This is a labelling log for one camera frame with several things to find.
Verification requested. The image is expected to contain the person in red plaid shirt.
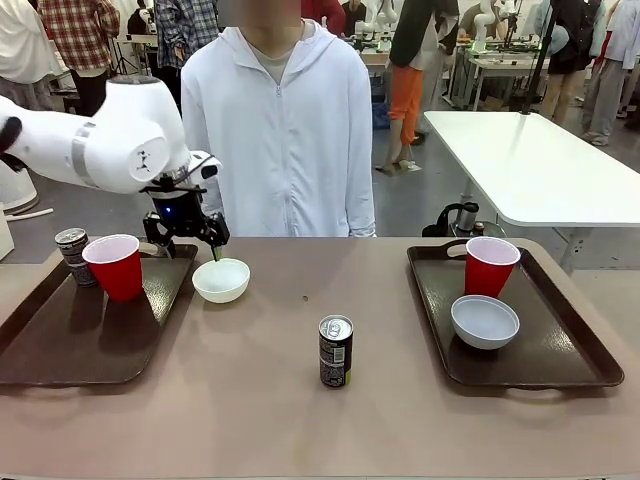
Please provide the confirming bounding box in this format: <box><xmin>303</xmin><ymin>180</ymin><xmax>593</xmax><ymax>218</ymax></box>
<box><xmin>38</xmin><ymin>0</ymin><xmax>121</xmax><ymax>119</ymax></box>

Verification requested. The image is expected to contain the person in light blue shirt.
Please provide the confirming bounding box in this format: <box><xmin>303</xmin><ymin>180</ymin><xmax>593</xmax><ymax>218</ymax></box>
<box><xmin>581</xmin><ymin>0</ymin><xmax>640</xmax><ymax>147</ymax></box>

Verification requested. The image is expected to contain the black grey floor machine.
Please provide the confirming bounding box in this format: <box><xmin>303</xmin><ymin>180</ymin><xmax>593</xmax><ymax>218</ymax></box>
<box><xmin>422</xmin><ymin>202</ymin><xmax>496</xmax><ymax>239</ymax></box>

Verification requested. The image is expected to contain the black soda can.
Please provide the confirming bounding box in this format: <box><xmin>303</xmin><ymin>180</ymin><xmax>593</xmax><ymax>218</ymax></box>
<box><xmin>318</xmin><ymin>314</ymin><xmax>355</xmax><ymax>390</ymax></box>
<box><xmin>54</xmin><ymin>228</ymin><xmax>100</xmax><ymax>289</ymax></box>

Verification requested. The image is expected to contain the red plastic cup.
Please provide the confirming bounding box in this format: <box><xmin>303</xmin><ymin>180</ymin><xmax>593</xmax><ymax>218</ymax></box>
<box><xmin>81</xmin><ymin>233</ymin><xmax>145</xmax><ymax>303</ymax></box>
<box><xmin>464</xmin><ymin>236</ymin><xmax>522</xmax><ymax>300</ymax></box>

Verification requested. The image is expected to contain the brown plastic tray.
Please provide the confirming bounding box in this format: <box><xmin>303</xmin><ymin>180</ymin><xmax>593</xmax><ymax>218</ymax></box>
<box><xmin>0</xmin><ymin>242</ymin><xmax>200</xmax><ymax>386</ymax></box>
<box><xmin>405</xmin><ymin>238</ymin><xmax>626</xmax><ymax>390</ymax></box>

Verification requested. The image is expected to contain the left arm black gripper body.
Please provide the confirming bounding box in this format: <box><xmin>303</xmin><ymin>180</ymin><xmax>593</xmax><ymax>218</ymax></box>
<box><xmin>148</xmin><ymin>185</ymin><xmax>207</xmax><ymax>240</ymax></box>

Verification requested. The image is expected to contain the person in white hoodie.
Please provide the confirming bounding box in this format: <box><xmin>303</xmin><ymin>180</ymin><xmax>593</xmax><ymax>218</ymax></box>
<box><xmin>179</xmin><ymin>0</ymin><xmax>377</xmax><ymax>239</ymax></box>

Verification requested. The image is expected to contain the background workbench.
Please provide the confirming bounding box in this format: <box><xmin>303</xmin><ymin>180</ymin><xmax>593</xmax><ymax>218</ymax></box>
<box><xmin>449</xmin><ymin>42</ymin><xmax>551</xmax><ymax>111</ymax></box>

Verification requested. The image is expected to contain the white tube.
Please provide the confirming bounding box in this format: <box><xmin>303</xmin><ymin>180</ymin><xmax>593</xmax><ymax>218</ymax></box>
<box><xmin>3</xmin><ymin>207</ymin><xmax>54</xmax><ymax>222</ymax></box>

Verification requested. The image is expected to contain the person in white clothes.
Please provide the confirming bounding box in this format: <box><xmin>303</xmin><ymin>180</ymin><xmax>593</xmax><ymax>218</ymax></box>
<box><xmin>0</xmin><ymin>0</ymin><xmax>61</xmax><ymax>109</ymax></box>

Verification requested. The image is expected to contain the person in dark jacket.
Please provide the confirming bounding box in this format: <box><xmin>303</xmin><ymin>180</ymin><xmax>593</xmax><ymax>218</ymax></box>
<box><xmin>533</xmin><ymin>0</ymin><xmax>609</xmax><ymax>124</ymax></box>

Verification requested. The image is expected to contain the person in orange trousers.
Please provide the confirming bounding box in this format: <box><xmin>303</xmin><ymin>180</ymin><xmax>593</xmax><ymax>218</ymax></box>
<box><xmin>387</xmin><ymin>0</ymin><xmax>460</xmax><ymax>171</ymax></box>

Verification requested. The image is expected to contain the white folding table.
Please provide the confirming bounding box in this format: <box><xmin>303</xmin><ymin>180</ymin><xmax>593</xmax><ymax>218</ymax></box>
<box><xmin>423</xmin><ymin>109</ymin><xmax>640</xmax><ymax>274</ymax></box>

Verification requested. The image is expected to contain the black tripod pole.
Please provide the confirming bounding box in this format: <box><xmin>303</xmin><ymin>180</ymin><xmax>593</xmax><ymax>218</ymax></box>
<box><xmin>519</xmin><ymin>0</ymin><xmax>561</xmax><ymax>117</ymax></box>

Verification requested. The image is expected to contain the person's left forearm white sleeve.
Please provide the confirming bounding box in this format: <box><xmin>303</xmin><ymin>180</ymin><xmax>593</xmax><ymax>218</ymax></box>
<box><xmin>344</xmin><ymin>149</ymin><xmax>377</xmax><ymax>239</ymax></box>

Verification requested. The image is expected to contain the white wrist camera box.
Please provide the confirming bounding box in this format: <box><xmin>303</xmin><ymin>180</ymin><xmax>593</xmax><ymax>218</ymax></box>
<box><xmin>187</xmin><ymin>149</ymin><xmax>224</xmax><ymax>182</ymax></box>

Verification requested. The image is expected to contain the person in dark plaid shirt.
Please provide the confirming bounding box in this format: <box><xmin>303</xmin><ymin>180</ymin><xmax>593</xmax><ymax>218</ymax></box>
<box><xmin>153</xmin><ymin>0</ymin><xmax>221</xmax><ymax>121</ymax></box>

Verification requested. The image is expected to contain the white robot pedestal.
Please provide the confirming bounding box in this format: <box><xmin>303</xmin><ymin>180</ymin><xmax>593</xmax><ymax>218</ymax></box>
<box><xmin>0</xmin><ymin>159</ymin><xmax>40</xmax><ymax>217</ymax></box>

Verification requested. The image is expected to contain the white plastic bowl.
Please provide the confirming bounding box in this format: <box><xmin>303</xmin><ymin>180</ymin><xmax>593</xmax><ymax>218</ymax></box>
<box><xmin>191</xmin><ymin>258</ymin><xmax>251</xmax><ymax>305</ymax></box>
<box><xmin>450</xmin><ymin>294</ymin><xmax>521</xmax><ymax>351</ymax></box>

